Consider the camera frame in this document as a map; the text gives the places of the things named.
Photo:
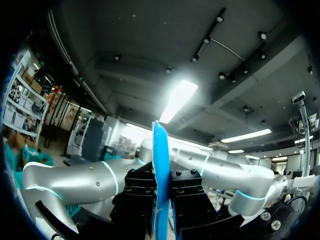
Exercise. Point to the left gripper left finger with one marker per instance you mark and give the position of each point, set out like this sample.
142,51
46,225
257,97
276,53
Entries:
136,200

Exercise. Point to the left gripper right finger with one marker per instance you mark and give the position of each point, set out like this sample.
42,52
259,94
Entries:
190,200

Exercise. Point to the blue and black shoe insole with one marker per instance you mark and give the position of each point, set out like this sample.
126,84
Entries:
160,160

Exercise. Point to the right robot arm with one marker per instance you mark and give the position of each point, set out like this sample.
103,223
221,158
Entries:
75,180

